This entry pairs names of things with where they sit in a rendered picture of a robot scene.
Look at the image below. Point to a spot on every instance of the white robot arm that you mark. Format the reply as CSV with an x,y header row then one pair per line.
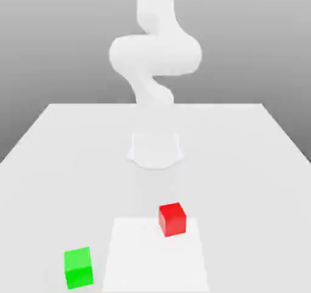
x,y
155,54

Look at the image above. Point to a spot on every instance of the small green cube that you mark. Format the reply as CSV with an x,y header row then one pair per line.
x,y
78,268

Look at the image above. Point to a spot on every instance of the small red cube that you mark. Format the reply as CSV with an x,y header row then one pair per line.
x,y
172,220

